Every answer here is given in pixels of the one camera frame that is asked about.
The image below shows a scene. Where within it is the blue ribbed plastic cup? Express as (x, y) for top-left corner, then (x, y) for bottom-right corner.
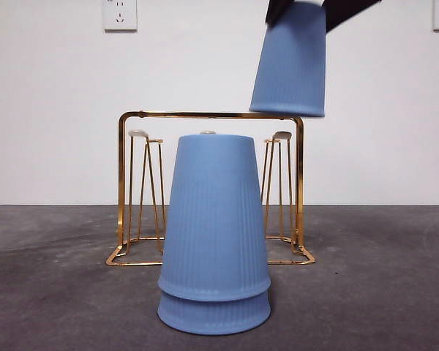
(157, 281), (272, 336)
(157, 134), (272, 303)
(248, 0), (327, 118)

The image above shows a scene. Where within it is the gold wire cup holder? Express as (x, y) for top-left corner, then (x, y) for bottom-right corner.
(105, 110), (316, 267)

